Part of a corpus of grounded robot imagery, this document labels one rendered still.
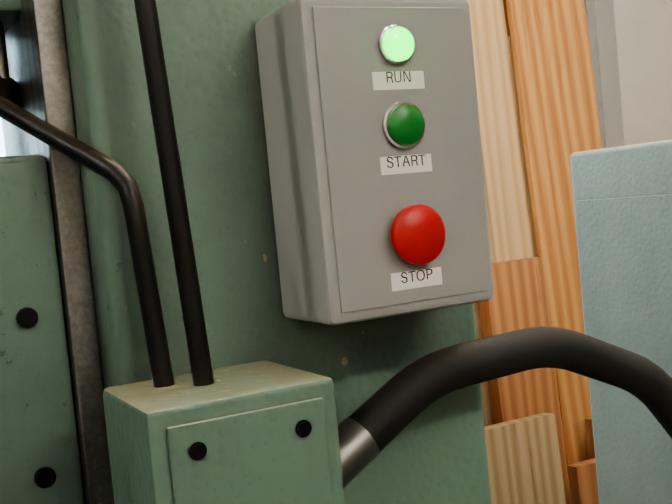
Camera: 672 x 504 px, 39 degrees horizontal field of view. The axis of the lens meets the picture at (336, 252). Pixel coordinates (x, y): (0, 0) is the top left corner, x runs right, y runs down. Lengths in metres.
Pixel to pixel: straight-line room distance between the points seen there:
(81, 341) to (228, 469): 0.13
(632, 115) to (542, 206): 0.52
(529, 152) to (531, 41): 0.26
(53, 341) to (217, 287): 0.09
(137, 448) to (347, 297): 0.12
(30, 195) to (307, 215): 0.15
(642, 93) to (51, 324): 2.28
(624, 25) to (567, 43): 0.34
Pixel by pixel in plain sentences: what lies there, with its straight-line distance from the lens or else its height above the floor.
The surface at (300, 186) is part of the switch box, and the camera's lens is 0.48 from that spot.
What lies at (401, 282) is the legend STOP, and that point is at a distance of 0.48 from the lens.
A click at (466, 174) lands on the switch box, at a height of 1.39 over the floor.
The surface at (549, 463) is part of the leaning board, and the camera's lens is 2.02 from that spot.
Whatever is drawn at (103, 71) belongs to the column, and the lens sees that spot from 0.49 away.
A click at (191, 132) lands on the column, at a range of 0.50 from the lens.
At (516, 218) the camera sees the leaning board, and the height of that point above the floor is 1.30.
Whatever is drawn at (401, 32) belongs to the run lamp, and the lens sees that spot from 0.48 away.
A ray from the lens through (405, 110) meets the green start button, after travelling 0.48.
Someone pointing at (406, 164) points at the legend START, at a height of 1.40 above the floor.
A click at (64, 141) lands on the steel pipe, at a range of 0.50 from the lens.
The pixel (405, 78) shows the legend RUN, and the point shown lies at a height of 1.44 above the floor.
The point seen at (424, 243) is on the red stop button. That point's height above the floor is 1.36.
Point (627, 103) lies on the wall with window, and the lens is 2.63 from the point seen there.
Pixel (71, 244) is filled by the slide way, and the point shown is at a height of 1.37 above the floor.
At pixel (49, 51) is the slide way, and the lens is 0.53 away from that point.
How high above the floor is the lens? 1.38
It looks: 3 degrees down
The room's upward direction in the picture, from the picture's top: 5 degrees counter-clockwise
